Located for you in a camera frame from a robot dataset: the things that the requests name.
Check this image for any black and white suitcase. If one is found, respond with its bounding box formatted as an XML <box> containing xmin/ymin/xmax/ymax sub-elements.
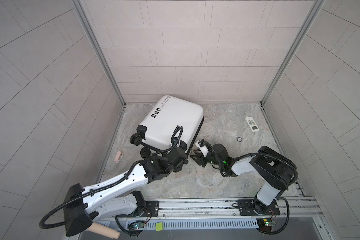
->
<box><xmin>130</xmin><ymin>95</ymin><xmax>204</xmax><ymax>155</ymax></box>

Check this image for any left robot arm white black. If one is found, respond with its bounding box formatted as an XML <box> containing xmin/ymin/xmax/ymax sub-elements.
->
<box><xmin>39</xmin><ymin>147</ymin><xmax>188</xmax><ymax>237</ymax></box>

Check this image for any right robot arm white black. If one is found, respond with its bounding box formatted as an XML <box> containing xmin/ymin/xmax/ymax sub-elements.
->
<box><xmin>191</xmin><ymin>140</ymin><xmax>299</xmax><ymax>215</ymax></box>

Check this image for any small pink case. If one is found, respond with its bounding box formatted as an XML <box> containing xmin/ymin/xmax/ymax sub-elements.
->
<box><xmin>114</xmin><ymin>151</ymin><xmax>124</xmax><ymax>163</ymax></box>

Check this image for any white remote control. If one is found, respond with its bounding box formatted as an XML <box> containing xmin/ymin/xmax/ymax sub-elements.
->
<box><xmin>245</xmin><ymin>117</ymin><xmax>260</xmax><ymax>133</ymax></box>

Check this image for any green sticky note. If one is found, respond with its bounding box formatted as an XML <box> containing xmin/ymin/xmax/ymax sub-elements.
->
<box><xmin>155</xmin><ymin>222</ymin><xmax>164</xmax><ymax>232</ymax></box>

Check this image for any left circuit board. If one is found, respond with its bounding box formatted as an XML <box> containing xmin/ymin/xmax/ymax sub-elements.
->
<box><xmin>128</xmin><ymin>221</ymin><xmax>146</xmax><ymax>230</ymax></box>

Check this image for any circuit board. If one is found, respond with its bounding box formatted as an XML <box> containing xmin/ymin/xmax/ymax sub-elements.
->
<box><xmin>257</xmin><ymin>219</ymin><xmax>277</xmax><ymax>233</ymax></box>
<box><xmin>128</xmin><ymin>221</ymin><xmax>146</xmax><ymax>230</ymax></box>

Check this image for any right circuit board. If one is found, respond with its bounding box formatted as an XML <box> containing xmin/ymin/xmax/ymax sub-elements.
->
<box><xmin>257</xmin><ymin>219</ymin><xmax>277</xmax><ymax>233</ymax></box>

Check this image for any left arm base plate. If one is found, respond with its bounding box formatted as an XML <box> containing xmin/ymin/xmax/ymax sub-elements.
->
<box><xmin>130</xmin><ymin>201</ymin><xmax>160</xmax><ymax>218</ymax></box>

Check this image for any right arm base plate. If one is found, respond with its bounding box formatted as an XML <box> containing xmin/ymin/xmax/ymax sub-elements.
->
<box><xmin>236</xmin><ymin>199</ymin><xmax>281</xmax><ymax>216</ymax></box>

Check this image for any beige cylindrical handle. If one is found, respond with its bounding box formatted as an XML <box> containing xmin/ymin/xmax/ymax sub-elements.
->
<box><xmin>87</xmin><ymin>223</ymin><xmax>121</xmax><ymax>240</ymax></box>

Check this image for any aluminium rail frame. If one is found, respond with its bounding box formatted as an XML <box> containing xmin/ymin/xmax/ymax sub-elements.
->
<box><xmin>74</xmin><ymin>196</ymin><xmax>323</xmax><ymax>230</ymax></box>

